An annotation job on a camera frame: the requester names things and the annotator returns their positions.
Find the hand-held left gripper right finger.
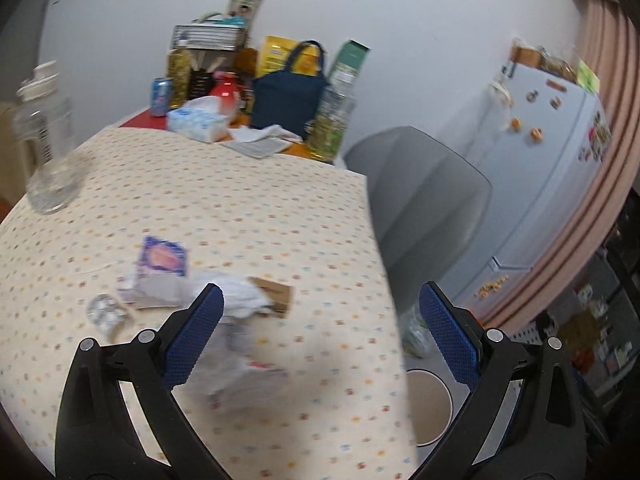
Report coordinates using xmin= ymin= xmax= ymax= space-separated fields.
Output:
xmin=415 ymin=281 xmax=587 ymax=480

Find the navy lunch bag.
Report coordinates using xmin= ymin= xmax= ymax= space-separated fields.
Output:
xmin=250 ymin=40 xmax=331 ymax=134

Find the green tea bottle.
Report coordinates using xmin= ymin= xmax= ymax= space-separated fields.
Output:
xmin=168 ymin=40 xmax=194 ymax=109

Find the clear plastic bag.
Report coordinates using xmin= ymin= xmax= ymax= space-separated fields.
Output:
xmin=400 ymin=305 xmax=437 ymax=359

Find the dark storage shelf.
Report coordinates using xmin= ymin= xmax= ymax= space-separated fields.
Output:
xmin=542 ymin=210 xmax=640 ymax=413

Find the white paper sheet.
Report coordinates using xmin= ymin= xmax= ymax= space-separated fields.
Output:
xmin=230 ymin=124 xmax=304 ymax=144

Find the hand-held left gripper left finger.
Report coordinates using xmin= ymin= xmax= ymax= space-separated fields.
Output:
xmin=54 ymin=282 xmax=236 ymax=480

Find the brown cardboard piece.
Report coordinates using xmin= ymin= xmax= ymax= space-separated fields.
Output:
xmin=247 ymin=276 xmax=296 ymax=319

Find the large clear plastic bottle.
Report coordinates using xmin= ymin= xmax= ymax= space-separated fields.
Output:
xmin=306 ymin=62 xmax=357 ymax=163

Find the teal item in basket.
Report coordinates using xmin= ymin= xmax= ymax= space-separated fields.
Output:
xmin=200 ymin=12 xmax=251 ymax=27

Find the blue soda can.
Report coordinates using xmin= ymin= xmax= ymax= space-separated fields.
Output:
xmin=151 ymin=77 xmax=174 ymax=117

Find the brown box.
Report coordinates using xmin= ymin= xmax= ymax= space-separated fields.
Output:
xmin=510 ymin=44 xmax=541 ymax=69

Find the black chopstick holder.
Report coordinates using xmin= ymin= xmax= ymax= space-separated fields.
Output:
xmin=191 ymin=62 xmax=221 ymax=99

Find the floral dotted tablecloth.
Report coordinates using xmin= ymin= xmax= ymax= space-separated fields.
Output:
xmin=0 ymin=125 xmax=419 ymax=480

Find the yellow green note pad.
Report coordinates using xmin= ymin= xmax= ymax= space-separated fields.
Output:
xmin=577 ymin=59 xmax=600 ymax=94

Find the round beige trash bin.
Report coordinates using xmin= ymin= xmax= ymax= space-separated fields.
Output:
xmin=406 ymin=367 xmax=454 ymax=448

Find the red white vase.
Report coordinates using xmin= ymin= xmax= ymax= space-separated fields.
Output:
xmin=209 ymin=72 xmax=240 ymax=117

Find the silver foil blister pack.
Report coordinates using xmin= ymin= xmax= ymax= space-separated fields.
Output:
xmin=86 ymin=293 xmax=133 ymax=336

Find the black wire basket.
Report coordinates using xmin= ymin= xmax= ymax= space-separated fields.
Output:
xmin=172 ymin=25 xmax=249 ymax=52

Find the green carton box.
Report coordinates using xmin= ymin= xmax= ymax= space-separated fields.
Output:
xmin=331 ymin=39 xmax=371 ymax=92

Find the clear water jug white lid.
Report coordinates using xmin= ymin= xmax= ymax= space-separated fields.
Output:
xmin=11 ymin=60 xmax=89 ymax=215

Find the white refrigerator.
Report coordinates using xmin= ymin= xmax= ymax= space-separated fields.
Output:
xmin=440 ymin=62 xmax=614 ymax=327

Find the grey chair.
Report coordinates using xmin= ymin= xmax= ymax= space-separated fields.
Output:
xmin=345 ymin=126 xmax=494 ymax=306

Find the yellow snack bag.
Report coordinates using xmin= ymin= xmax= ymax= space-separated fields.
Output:
xmin=257 ymin=35 xmax=326 ymax=79

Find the blue white tissue box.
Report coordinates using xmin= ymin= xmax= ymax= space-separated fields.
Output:
xmin=166 ymin=96 xmax=232 ymax=144

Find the brown pouch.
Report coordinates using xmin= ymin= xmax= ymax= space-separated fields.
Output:
xmin=235 ymin=49 xmax=259 ymax=82

